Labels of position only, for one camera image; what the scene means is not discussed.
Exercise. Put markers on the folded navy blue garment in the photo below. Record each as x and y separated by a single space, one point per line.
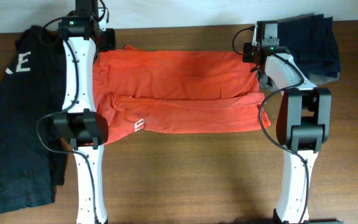
312 44

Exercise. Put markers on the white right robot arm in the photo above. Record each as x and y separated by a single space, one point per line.
303 119

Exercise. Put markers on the red soccer t-shirt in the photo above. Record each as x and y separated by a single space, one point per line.
176 92

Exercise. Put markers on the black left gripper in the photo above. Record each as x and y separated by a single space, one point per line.
110 45

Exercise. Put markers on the black t-shirt white letters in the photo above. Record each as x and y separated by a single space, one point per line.
31 159

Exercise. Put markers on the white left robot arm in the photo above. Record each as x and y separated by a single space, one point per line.
78 122

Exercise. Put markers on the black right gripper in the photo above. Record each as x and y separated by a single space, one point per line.
247 55

